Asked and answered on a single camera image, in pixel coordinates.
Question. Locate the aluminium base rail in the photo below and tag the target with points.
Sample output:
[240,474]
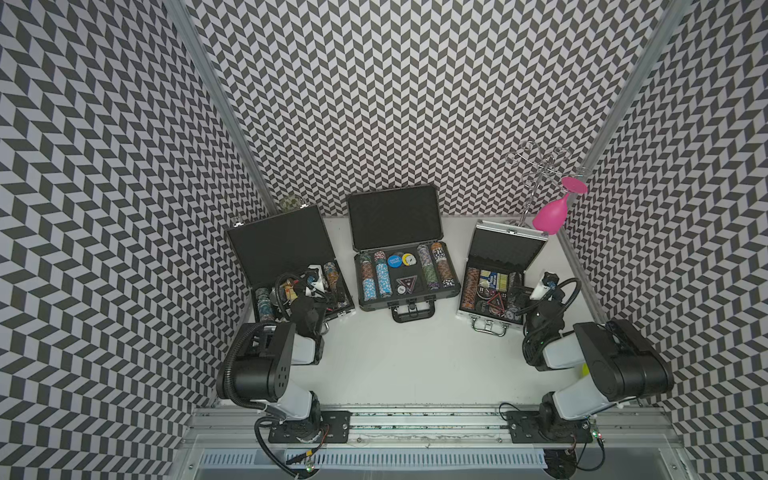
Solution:
[484,426]

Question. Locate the silver aluminium poker case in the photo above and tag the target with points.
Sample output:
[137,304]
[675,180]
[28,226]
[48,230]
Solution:
[494,294]

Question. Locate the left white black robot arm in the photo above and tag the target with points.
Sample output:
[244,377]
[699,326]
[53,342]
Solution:
[288,331]

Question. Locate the middle black poker case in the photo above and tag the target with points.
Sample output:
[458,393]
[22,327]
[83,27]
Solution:
[399,221]

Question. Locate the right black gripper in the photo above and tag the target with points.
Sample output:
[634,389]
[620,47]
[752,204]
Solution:
[558,297]

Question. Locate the black poker case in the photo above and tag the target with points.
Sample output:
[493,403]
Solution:
[290,242]
[399,221]

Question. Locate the triangular all in marker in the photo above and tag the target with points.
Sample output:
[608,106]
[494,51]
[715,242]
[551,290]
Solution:
[407,285]

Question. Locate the yellow white dealer chip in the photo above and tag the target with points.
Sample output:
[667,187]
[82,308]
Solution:
[409,259]

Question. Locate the blue small blind button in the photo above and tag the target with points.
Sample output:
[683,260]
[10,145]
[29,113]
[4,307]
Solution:
[395,261]

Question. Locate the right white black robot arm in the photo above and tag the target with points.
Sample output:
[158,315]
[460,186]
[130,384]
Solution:
[622,364]

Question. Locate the left black poker case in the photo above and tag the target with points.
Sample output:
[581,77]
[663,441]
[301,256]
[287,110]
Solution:
[290,242]

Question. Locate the pink plastic wine glass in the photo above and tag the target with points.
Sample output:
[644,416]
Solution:
[551,218]

